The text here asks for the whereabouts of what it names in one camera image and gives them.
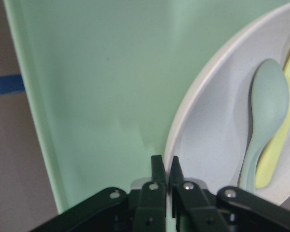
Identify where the pale green plastic spoon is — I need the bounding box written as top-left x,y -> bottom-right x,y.
239,59 -> 290,194

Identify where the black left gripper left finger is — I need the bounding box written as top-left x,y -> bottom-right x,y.
34,155 -> 166,232

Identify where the white round plate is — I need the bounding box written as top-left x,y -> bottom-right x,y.
164,3 -> 290,194

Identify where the yellow plastic fork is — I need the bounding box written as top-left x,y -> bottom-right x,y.
255,31 -> 290,189

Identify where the light green plastic tray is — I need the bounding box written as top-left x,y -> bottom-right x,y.
4,0 -> 286,212

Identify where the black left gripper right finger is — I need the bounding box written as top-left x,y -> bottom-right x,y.
169,156 -> 290,232

